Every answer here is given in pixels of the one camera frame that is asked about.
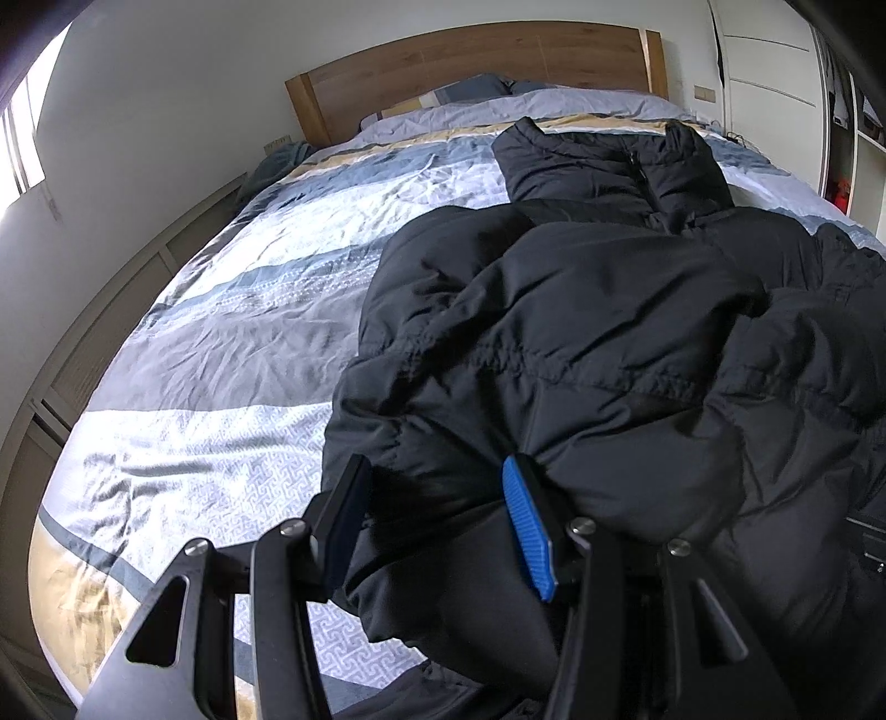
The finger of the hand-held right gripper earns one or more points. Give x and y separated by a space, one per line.
869 543

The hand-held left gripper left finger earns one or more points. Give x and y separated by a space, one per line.
346 512

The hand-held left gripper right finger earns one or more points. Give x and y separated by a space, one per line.
529 526

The black puffer coat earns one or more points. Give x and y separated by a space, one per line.
588 332

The bed with striped duvet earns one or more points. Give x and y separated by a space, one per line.
207 346

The red item in wardrobe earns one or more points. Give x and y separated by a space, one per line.
839 195

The blue-grey crumpled cloth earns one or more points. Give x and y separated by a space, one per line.
277 166

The striped pillow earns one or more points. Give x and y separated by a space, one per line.
408 111

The blue-grey pillow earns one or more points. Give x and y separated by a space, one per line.
477 88

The wooden headboard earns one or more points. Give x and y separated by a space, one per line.
450 62

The window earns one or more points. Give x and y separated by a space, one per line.
21 138

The white wardrobe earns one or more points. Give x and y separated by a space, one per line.
768 55

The low beige wall cabinet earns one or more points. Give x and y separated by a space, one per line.
104 311

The beige wall socket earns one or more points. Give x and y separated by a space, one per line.
277 144

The beige wall switch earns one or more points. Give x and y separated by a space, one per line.
703 94

